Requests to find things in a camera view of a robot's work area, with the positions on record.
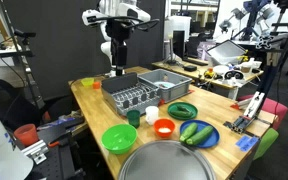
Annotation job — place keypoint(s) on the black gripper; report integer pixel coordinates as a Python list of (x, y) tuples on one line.
[(117, 29)]

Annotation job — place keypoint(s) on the orange bowl with rice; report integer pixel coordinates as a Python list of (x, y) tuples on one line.
[(164, 127)]

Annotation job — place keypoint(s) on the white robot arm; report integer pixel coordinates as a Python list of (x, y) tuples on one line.
[(115, 8)]

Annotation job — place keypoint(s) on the green plastic bowl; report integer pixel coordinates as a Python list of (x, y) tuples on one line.
[(119, 139)]

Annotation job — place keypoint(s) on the orange cube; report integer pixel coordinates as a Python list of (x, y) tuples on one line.
[(96, 85)]

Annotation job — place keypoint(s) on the grey dish rack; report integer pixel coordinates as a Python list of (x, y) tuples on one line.
[(130, 92)]

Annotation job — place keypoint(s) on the black computer monitor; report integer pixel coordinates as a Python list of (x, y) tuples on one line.
[(178, 43)]

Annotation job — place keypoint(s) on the grey plastic bin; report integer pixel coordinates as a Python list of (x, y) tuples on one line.
[(172, 85)]

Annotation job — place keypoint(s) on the dark green cup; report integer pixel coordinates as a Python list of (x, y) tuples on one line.
[(133, 117)]

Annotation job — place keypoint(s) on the white mug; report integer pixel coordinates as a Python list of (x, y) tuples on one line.
[(152, 114)]

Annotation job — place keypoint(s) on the green plate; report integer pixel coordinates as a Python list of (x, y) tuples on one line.
[(189, 106)]

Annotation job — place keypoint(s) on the small cucumber on green plate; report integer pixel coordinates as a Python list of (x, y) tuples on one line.
[(181, 111)]

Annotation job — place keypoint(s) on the clear plastic storage box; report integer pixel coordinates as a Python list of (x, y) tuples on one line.
[(225, 53)]

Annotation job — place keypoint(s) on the left green cucumber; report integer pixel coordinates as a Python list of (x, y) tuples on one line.
[(188, 132)]

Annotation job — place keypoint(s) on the right green cucumber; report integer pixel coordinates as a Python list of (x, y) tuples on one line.
[(200, 136)]

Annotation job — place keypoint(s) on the round metal tray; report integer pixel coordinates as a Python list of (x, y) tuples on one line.
[(166, 160)]

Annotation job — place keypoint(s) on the orange-red cup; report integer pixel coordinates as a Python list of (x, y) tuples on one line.
[(27, 134)]

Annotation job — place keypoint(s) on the blue plate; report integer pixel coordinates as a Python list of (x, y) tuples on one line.
[(209, 142)]

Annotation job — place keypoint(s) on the blue tape patch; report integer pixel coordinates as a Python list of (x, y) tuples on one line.
[(246, 143)]

